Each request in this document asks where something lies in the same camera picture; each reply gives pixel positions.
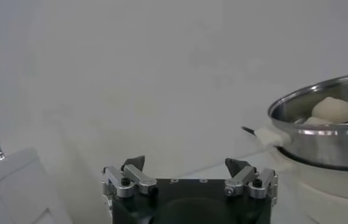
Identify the stainless steel steamer basket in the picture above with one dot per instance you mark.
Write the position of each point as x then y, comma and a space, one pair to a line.
323, 146

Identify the white steamed baozi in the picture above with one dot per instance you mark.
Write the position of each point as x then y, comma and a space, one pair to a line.
317, 121
333, 110

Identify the white appliance with green label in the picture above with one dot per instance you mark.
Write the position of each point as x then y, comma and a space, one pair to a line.
19, 188

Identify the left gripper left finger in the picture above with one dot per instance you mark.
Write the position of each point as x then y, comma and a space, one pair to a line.
131, 182

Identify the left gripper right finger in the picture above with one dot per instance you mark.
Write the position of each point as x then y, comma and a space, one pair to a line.
247, 182

